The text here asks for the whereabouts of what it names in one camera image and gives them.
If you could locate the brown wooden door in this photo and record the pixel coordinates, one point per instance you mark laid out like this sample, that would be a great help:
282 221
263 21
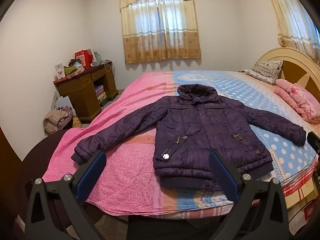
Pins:
7 150

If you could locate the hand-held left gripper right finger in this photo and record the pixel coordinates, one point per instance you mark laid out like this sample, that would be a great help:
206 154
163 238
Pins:
222 177

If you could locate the red plaid bed sheet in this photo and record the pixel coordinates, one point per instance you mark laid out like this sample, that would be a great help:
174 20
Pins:
200 213

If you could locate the cream bed headboard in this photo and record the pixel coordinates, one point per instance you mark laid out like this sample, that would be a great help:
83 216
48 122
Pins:
295 67

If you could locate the purple quilted jacket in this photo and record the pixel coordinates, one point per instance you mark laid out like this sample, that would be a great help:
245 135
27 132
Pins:
200 130

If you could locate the dark round table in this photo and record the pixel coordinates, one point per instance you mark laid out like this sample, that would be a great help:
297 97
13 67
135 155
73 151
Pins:
37 155

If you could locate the pink and blue printed bedspread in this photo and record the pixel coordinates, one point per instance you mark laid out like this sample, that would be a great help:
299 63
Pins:
125 180

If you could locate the wide beige floral curtain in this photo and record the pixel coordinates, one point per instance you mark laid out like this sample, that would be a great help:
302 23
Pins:
160 42

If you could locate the pale teal bag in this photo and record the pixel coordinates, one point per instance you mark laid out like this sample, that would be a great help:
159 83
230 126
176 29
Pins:
97 58

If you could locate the white shopping bag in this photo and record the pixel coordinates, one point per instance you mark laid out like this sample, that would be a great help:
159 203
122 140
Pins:
61 102

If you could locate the pile of beige clothes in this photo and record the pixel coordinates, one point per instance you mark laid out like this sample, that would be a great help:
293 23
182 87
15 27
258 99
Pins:
56 120

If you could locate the brown wooden desk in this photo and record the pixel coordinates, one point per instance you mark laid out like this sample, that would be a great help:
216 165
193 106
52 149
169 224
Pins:
85 100

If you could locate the white flower card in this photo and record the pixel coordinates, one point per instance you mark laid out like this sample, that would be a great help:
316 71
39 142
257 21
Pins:
60 71

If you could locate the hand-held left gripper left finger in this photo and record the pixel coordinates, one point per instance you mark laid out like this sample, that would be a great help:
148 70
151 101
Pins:
91 177

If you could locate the folded pink floral blanket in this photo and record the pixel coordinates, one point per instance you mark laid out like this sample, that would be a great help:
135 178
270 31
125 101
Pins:
300 97

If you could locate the narrow beige floral curtain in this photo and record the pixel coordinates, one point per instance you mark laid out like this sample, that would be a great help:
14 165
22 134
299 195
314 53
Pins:
292 17

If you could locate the yellow printed bag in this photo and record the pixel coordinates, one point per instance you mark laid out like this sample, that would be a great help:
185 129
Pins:
77 122

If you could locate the striped frilled pillow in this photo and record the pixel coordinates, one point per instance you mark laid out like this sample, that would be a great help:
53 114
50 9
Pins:
266 71

